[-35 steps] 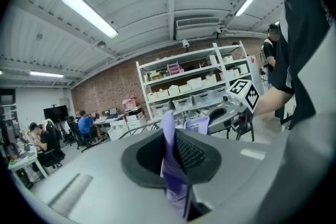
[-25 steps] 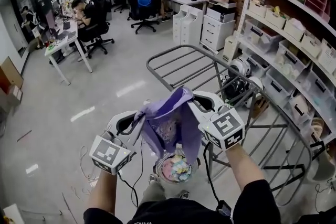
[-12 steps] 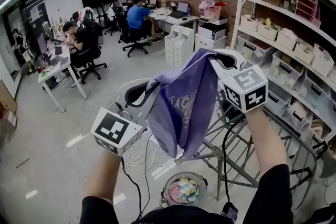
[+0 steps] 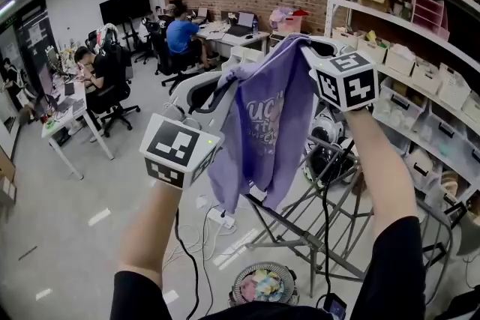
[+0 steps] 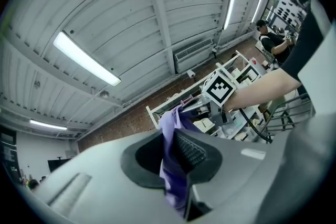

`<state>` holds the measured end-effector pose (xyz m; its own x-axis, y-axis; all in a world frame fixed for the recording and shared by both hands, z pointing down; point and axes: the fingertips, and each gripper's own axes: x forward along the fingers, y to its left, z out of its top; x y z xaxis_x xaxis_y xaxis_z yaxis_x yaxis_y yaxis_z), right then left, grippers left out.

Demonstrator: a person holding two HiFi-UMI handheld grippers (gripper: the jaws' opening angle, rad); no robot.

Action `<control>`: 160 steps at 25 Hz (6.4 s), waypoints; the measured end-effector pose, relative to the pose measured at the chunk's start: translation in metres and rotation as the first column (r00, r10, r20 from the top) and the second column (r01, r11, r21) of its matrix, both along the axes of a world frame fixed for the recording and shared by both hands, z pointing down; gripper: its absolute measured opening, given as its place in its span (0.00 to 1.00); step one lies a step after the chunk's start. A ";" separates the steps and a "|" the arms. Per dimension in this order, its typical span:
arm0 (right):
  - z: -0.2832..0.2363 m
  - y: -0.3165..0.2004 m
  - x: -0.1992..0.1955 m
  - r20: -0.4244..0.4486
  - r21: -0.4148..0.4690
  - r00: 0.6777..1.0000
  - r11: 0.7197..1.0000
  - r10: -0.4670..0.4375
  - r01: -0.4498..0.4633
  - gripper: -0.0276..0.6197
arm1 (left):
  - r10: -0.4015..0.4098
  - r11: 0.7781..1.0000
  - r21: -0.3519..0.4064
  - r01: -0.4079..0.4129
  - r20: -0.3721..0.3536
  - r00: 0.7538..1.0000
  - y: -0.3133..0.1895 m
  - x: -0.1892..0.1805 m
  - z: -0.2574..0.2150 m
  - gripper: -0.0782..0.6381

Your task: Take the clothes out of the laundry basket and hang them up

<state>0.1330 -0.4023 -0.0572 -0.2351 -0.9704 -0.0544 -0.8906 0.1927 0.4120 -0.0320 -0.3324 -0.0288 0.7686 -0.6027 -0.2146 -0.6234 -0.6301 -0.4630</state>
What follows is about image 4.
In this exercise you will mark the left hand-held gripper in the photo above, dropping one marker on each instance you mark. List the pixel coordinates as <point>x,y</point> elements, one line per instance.
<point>172,146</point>

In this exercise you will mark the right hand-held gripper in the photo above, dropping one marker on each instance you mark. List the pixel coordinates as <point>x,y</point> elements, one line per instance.
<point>345,86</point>

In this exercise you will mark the purple t-shirt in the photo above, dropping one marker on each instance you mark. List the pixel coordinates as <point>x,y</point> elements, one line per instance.
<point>262,105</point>

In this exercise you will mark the grey metal drying rack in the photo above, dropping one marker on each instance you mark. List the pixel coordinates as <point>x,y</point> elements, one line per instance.
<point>309,239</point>

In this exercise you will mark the pink clothes garment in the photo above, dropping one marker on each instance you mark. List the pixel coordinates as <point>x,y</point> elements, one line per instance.
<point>248,290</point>

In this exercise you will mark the rainbow striped shirt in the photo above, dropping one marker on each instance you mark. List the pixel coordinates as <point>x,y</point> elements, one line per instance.
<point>268,285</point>

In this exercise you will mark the person's left forearm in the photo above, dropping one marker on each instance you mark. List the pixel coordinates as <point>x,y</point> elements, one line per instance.
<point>150,228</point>

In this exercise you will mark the person's right forearm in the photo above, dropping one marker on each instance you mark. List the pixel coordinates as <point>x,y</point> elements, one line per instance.
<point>382,168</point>

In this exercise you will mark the pink storage box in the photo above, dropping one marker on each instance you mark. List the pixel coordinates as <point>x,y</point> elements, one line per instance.
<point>288,26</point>

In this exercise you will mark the narrow white drawer tower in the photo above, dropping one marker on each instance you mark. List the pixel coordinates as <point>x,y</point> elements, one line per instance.
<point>232,56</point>
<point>253,54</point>

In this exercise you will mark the black office chair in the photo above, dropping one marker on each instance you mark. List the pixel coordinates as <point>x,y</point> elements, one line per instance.
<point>144,45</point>
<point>167,60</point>
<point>116,101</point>

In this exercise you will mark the long white desk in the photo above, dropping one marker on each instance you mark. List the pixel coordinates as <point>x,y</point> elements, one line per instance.
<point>225,38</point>

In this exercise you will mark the open laptop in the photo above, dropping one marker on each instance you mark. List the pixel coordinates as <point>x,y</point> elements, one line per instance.
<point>242,22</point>

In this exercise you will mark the white plug adapter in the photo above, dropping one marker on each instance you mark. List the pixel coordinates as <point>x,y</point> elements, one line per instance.
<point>201,201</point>

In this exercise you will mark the black visor helmet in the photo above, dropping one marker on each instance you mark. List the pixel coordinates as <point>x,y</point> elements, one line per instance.
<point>322,161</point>

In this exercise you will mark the pink desk organiser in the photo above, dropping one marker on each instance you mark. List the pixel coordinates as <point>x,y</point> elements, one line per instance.
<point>427,15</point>

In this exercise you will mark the patterned white helmet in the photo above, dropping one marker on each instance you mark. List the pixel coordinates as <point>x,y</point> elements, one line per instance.
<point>105,35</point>

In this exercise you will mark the white power strip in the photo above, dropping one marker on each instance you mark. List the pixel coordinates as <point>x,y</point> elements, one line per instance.
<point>221,219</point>

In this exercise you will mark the black television screen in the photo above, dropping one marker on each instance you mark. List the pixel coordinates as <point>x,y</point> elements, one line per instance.
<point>125,5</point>

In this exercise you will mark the white desk with metal legs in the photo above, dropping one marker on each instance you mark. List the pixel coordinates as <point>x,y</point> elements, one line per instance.
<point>80,101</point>

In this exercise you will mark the computer monitor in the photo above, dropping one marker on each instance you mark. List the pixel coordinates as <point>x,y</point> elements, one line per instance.
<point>47,80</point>

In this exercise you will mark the grey slatted laundry basket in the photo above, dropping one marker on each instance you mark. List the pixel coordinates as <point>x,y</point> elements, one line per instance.
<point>262,266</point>

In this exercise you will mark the black framed glass door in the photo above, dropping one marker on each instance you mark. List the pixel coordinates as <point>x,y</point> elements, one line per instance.
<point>35,37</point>

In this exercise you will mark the woven straw basket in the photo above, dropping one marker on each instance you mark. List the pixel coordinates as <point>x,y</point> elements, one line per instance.
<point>452,183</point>

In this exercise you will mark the flat brown cardboard box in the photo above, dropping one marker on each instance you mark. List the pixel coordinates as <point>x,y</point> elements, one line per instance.
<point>5,161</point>

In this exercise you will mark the small cardboard box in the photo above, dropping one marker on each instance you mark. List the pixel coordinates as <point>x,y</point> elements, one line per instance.
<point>7,191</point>

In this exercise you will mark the ceiling light tube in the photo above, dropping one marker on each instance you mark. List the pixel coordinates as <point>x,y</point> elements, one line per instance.
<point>6,6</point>

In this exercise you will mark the person's black shirt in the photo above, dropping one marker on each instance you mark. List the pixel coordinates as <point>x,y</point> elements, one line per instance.
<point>393,266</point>

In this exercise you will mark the grey chair with black legs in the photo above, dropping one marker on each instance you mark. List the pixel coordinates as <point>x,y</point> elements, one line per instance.
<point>470,236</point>

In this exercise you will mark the small black screen device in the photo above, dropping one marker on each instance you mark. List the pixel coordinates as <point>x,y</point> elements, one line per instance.
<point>335,307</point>

